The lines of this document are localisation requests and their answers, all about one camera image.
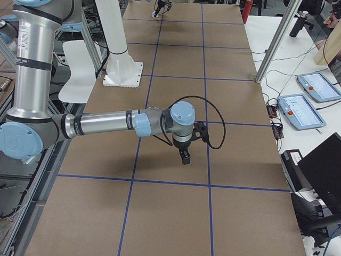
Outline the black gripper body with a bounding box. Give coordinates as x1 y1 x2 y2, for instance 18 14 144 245
157 0 166 7
173 140 191 155

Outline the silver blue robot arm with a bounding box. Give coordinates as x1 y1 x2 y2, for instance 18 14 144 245
1 1 195 164

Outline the red cylinder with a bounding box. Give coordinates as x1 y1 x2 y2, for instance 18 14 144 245
242 0 253 24

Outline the orange black electronics board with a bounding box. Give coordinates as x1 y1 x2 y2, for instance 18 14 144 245
266 105 284 141

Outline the white plastic chair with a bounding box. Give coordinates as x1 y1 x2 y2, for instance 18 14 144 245
59 40 96 103

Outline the black box with white label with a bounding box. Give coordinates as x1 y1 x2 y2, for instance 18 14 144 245
281 149 312 191

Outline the near blue teach pendant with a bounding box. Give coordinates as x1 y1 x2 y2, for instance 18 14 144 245
278 93 327 130

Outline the blue teach pendant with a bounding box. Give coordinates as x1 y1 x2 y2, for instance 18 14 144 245
278 93 327 130
297 72 340 103

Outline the black laptop monitor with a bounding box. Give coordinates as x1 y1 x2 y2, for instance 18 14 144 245
298 132 341 214

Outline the black cylindrical bottle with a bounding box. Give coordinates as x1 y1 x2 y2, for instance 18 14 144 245
289 11 308 37

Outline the far blue teach pendant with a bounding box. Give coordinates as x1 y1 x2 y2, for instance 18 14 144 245
297 72 340 103

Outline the wooden board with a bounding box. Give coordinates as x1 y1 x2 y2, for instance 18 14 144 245
314 14 340 65

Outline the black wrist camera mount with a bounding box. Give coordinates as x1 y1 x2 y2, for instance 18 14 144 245
191 122 209 143

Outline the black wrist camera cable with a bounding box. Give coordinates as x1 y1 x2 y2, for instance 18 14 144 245
153 96 228 149

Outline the white pedestal column with base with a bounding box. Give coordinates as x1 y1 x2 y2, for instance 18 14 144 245
95 0 143 87

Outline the aluminium frame post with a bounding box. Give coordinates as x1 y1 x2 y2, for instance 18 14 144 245
255 0 302 84

